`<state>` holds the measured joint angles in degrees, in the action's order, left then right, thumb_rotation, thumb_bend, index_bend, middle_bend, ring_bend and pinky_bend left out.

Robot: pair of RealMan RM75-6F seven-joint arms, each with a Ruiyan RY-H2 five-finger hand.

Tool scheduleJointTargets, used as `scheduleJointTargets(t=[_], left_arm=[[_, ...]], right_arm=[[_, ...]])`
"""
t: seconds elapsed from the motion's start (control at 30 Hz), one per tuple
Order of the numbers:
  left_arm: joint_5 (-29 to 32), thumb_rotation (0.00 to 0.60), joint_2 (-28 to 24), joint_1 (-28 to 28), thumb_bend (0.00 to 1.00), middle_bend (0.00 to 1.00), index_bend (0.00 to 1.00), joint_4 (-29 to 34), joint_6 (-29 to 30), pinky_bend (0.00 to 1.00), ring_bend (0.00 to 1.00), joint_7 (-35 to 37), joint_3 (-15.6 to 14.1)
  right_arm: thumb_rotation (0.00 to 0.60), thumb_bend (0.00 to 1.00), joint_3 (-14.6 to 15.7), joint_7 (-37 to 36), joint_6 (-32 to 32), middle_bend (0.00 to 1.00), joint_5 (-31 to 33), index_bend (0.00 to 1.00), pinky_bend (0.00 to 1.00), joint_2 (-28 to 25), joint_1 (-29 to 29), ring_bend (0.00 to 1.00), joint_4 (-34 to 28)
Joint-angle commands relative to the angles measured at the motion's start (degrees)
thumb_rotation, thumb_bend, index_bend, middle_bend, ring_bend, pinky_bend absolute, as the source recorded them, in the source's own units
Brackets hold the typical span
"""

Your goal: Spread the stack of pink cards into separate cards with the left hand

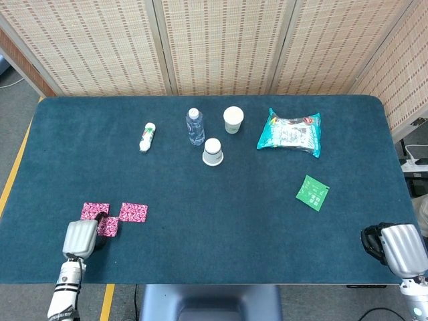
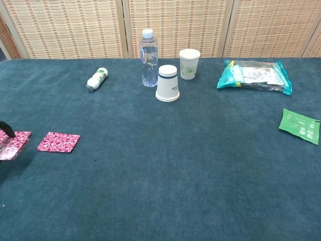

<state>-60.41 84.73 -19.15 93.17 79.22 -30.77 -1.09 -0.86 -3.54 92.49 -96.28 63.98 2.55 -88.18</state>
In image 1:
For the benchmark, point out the pink patterned packet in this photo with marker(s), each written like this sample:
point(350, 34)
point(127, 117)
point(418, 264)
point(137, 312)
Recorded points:
point(133, 212)
point(112, 227)
point(93, 210)

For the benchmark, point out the teal snack bag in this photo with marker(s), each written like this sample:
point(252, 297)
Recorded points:
point(289, 133)

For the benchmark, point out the small white drink bottle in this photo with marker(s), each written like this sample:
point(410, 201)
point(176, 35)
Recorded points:
point(147, 137)

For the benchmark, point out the upright white paper cup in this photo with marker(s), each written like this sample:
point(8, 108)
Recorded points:
point(233, 120)

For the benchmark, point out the white power strip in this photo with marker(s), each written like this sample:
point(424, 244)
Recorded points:
point(414, 164)

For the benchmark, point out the woven bamboo screen panel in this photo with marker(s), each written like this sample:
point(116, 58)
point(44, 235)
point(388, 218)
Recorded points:
point(334, 47)
point(224, 47)
point(90, 47)
point(408, 77)

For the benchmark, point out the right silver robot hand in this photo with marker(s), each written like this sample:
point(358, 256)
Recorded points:
point(401, 249)

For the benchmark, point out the dark teal table mat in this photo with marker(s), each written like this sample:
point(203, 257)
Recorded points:
point(214, 217)

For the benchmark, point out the pale plastic bag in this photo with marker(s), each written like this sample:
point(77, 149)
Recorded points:
point(422, 210)

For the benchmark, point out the green square sachet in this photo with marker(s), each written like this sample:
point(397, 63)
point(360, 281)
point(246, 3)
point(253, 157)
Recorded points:
point(312, 193)

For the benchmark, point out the upturned white paper cup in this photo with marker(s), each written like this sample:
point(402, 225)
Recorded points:
point(212, 152)

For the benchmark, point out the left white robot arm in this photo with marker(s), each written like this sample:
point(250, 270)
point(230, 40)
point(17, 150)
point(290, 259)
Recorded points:
point(65, 291)

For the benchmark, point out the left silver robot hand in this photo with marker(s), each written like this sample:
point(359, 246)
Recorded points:
point(80, 237)

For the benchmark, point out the black box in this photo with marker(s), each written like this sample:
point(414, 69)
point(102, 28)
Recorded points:
point(419, 185)

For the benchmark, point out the clear plastic water bottle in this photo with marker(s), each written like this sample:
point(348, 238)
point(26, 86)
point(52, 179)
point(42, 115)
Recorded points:
point(195, 128)

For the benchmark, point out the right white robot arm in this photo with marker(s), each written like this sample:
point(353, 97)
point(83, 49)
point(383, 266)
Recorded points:
point(416, 297)

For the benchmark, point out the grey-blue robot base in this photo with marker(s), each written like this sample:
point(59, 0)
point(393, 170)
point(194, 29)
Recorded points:
point(210, 301)

